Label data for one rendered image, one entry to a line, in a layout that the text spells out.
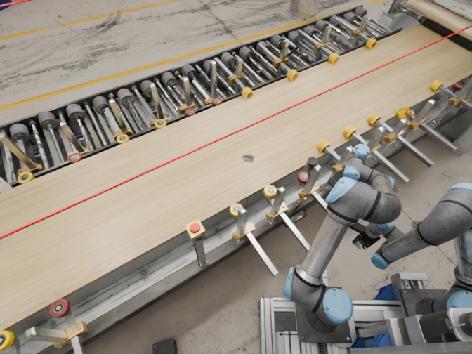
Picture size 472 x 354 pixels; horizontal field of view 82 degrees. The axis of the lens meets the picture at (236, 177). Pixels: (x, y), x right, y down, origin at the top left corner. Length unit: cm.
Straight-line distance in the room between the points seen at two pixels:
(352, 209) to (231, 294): 158
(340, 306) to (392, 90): 196
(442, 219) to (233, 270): 169
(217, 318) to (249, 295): 30
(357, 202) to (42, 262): 154
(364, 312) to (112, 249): 131
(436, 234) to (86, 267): 155
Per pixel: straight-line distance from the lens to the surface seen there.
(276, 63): 252
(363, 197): 102
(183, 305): 241
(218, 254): 174
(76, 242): 175
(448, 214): 115
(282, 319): 219
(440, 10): 368
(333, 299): 117
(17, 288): 181
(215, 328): 237
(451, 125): 400
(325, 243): 108
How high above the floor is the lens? 236
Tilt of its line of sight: 57 degrees down
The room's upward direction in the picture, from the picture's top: 3 degrees clockwise
